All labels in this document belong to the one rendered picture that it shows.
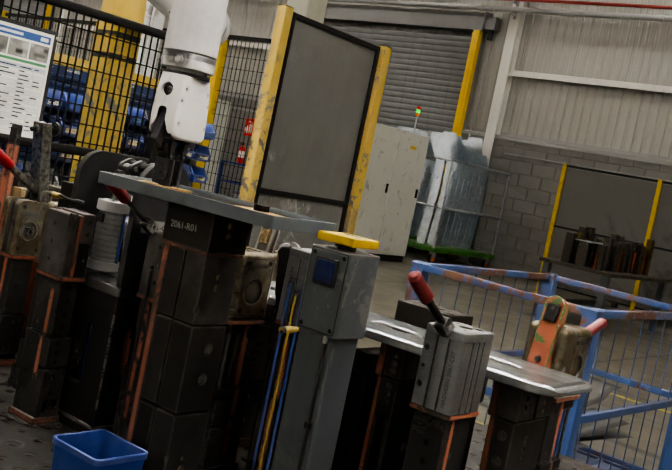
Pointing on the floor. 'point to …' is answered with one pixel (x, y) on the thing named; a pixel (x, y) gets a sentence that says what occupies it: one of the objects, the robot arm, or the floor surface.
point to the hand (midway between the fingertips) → (167, 171)
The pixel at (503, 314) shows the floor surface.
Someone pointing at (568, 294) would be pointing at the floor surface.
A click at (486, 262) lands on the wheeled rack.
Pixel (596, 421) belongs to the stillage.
